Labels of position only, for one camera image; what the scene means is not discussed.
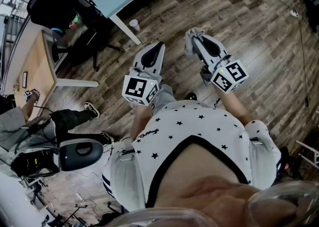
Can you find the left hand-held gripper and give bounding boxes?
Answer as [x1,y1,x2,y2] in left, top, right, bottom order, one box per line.
[122,41,166,106]

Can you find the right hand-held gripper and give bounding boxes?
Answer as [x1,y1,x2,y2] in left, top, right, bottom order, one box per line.
[191,33,249,94]

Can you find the grey cloth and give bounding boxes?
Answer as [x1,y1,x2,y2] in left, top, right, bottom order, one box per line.
[184,27,207,60]

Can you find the person's left forearm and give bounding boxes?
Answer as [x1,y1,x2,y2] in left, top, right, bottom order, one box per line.
[130,103,153,140]

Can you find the person's right forearm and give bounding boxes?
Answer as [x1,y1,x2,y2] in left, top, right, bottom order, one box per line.
[214,88,252,126]

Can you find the white table leg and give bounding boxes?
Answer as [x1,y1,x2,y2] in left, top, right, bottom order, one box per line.
[109,13,142,46]

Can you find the white paper cup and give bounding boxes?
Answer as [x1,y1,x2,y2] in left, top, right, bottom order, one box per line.
[129,18,141,32]

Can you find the person's grey trousers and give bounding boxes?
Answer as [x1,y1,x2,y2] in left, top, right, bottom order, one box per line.
[149,82,180,112]

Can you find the person's white star-print shirt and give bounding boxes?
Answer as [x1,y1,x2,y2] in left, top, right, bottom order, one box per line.
[102,100,282,212]

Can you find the green and red plastic toy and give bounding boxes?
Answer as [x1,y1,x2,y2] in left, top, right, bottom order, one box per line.
[69,13,83,31]

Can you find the wooden desk with white legs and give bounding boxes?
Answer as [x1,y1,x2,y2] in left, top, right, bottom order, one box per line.
[13,30,100,122]

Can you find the black office chair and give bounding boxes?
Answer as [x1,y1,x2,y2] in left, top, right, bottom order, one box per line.
[26,0,125,72]

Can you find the person's head and chest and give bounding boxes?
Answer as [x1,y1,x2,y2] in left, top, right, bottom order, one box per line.
[154,143,319,227]

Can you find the dark grey chair headrest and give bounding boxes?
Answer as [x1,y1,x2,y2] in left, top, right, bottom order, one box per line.
[58,138,104,172]

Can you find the white metal rack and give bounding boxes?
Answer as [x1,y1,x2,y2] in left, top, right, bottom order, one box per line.
[296,140,319,169]

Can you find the person's clear eyeglasses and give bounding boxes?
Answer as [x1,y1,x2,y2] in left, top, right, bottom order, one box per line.
[104,180,319,227]

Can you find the black floor cable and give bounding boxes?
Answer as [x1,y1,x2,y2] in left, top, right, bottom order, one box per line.
[256,0,311,108]

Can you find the grey shoulder strap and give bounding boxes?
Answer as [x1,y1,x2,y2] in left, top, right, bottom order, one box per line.
[249,135,277,189]
[109,138,148,212]

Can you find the white floor cable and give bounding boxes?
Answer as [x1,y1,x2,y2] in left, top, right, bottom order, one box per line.
[67,171,100,213]

